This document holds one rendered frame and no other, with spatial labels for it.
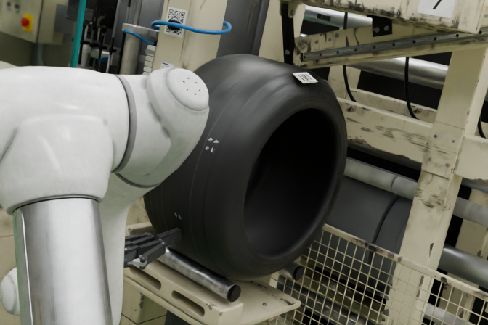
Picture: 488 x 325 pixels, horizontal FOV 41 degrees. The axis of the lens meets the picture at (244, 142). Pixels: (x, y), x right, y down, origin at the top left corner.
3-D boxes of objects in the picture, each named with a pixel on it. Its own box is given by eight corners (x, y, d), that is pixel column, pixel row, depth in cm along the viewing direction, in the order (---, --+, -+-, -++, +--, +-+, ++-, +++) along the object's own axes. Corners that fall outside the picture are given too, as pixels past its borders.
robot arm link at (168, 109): (162, 121, 103) (79, 118, 95) (214, 48, 90) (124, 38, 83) (183, 194, 97) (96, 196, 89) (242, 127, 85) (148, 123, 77)
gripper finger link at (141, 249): (120, 248, 142) (125, 250, 141) (160, 235, 150) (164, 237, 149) (120, 264, 143) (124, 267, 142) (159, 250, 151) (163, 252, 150)
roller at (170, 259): (152, 236, 184) (145, 250, 183) (141, 233, 180) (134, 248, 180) (244, 286, 163) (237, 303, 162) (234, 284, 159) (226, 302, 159)
